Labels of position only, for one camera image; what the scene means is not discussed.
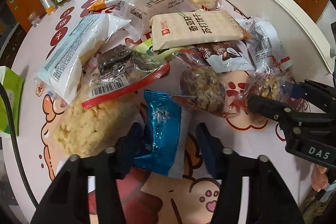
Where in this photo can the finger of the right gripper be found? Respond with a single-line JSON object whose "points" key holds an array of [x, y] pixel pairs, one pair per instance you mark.
{"points": [[282, 112], [320, 95]]}

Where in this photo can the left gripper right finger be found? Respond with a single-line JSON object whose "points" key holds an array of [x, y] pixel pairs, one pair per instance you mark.
{"points": [[269, 199]]}

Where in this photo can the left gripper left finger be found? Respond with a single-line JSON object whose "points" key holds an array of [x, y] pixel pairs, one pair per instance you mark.
{"points": [[66, 199]]}

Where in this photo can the white red snack bag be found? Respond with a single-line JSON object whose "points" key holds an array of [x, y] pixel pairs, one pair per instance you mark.
{"points": [[265, 48]]}

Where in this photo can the puffed rice cake pack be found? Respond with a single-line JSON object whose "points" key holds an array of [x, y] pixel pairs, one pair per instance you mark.
{"points": [[86, 132]]}

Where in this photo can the chocolate white wrapper snack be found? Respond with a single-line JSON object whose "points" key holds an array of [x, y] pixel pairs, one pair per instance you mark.
{"points": [[222, 57]]}

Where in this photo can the nut cluster clear pack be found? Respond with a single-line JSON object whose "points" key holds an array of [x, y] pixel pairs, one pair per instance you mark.
{"points": [[201, 89]]}

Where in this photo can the blue foil snack packet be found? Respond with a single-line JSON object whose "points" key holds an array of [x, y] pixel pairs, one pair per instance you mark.
{"points": [[162, 150]]}

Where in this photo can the white light-blue snack bag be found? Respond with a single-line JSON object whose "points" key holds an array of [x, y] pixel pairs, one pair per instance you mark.
{"points": [[62, 70]]}

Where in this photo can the beige soda cracker pack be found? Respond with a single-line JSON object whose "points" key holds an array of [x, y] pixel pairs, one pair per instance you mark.
{"points": [[198, 27]]}

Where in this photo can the seaweed snack red-edged bag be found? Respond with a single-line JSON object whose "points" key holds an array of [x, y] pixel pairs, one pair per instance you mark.
{"points": [[120, 71]]}

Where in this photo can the brown bread clear pack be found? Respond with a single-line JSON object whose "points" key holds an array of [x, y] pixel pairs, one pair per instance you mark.
{"points": [[140, 12]]}

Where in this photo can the white plastic storage bin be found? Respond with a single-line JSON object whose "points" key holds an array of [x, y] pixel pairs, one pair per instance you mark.
{"points": [[305, 43]]}

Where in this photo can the green tissue box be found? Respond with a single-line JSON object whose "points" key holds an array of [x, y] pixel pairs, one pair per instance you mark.
{"points": [[13, 84]]}

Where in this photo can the small glass jar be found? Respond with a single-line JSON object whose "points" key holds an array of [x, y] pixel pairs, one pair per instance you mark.
{"points": [[34, 19]]}

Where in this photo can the small metal can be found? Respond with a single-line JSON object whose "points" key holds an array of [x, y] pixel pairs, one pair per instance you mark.
{"points": [[50, 6]]}

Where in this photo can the orange white small packet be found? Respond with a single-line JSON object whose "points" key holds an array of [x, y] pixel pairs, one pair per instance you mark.
{"points": [[103, 4]]}

